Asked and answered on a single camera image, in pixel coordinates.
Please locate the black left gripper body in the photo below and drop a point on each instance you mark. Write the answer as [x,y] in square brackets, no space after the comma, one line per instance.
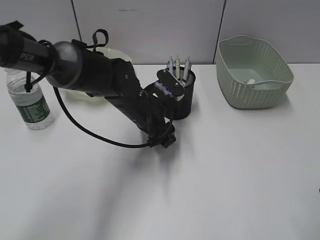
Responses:
[158,109]

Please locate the blue white pen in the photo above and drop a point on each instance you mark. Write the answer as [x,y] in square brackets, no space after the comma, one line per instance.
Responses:
[170,65]

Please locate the beige white pen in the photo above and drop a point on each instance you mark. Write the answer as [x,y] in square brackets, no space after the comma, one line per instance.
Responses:
[177,67]

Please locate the grey grip pen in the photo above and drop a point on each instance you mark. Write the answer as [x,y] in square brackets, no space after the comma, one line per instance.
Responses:
[187,66]

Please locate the clear water bottle green label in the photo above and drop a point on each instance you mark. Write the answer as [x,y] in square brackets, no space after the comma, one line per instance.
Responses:
[32,105]

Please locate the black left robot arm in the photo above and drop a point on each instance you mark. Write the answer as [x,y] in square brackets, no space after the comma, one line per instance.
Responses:
[80,67]

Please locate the black mesh pen holder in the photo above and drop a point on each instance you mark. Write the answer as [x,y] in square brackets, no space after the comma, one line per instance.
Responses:
[183,107]

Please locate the frosted green wavy plate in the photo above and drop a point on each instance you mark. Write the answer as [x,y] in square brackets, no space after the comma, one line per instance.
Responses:
[107,52]

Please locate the light green plastic basket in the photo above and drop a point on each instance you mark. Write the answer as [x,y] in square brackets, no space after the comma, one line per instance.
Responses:
[241,58]

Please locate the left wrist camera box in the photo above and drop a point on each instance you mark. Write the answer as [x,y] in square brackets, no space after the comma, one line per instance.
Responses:
[169,85]

